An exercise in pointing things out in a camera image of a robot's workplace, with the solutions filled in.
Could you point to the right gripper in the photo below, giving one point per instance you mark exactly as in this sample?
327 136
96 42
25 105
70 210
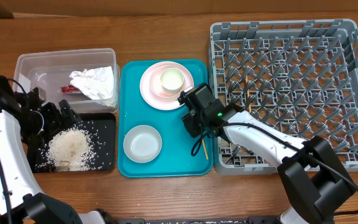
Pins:
194 130

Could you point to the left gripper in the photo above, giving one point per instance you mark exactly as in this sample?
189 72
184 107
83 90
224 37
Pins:
50 111

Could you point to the red snack wrapper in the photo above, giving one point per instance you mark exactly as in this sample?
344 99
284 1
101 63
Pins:
70 89

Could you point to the white rice pile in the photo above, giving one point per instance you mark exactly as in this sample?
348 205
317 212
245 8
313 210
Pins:
70 149

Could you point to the wooden chopstick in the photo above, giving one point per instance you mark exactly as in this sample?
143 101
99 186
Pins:
205 149
248 96

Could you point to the white napkin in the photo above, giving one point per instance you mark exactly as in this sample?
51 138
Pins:
96 84

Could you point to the grey bowl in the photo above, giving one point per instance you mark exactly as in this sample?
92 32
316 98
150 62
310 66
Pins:
142 144

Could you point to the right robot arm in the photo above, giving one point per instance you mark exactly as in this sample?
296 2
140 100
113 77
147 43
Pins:
315 180

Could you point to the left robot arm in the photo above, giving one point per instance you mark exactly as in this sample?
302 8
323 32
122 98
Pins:
21 197

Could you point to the grey dishwasher rack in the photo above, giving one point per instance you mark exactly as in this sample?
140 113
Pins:
303 77

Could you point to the black plastic tray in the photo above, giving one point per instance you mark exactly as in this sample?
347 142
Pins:
104 137

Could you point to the clear plastic bin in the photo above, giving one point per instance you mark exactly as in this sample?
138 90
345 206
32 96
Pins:
50 71

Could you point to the white cup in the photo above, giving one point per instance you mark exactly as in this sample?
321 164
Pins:
172 80

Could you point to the pink plate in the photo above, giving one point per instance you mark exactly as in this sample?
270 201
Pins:
151 88

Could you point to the teal serving tray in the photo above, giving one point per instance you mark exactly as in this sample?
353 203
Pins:
175 157

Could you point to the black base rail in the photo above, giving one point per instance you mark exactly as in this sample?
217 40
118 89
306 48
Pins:
248 220

